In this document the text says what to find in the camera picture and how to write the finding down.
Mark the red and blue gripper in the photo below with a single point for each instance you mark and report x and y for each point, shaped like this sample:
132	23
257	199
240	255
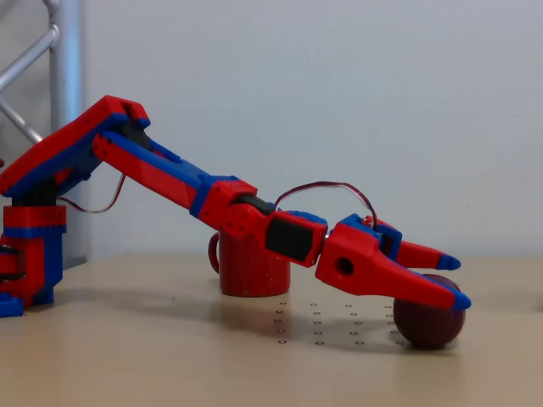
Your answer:
361	260

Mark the dark purple plum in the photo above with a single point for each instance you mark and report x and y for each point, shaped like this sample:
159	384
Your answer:
428	330

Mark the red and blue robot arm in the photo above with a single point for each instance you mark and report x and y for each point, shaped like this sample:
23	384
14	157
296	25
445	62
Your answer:
161	174

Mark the red enamel mug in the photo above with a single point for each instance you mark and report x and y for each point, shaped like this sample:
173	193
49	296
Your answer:
254	275

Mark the silver metal vertical pole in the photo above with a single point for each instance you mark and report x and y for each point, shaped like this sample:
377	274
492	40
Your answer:
68	63

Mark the silver metal diagonal tube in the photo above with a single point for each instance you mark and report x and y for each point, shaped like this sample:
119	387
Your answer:
25	55
21	123

